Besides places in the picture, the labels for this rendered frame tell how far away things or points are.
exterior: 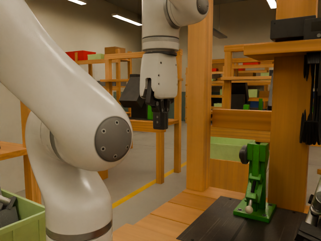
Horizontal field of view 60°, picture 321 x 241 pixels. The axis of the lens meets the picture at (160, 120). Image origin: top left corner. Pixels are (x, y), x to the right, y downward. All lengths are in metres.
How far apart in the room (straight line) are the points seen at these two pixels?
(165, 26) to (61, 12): 9.06
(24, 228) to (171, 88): 0.67
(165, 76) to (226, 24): 10.96
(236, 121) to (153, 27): 0.84
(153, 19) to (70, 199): 0.39
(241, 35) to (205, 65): 10.02
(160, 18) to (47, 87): 0.30
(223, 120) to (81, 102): 1.03
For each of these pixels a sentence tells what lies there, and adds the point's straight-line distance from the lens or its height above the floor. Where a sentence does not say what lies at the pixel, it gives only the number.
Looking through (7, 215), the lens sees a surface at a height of 0.91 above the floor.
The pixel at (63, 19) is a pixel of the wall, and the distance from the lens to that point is 9.64.
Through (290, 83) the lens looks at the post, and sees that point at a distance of 1.22.
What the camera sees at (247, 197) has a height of 0.98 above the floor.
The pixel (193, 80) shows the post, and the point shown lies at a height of 1.41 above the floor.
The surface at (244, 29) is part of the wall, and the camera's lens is 11.34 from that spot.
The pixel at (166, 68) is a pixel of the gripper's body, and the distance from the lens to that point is 0.62.
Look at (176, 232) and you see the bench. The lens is 1.04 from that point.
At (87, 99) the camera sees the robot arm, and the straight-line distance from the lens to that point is 0.43.
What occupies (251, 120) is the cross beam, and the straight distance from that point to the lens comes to 1.34.
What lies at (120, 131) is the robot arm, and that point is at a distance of 0.43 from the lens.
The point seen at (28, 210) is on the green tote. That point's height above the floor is 0.92.
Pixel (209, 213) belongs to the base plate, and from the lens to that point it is 1.14.
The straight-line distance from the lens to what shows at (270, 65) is 7.82.
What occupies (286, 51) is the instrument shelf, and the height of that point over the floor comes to 1.50.
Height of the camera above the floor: 1.37
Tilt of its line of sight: 7 degrees down
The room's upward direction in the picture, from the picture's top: straight up
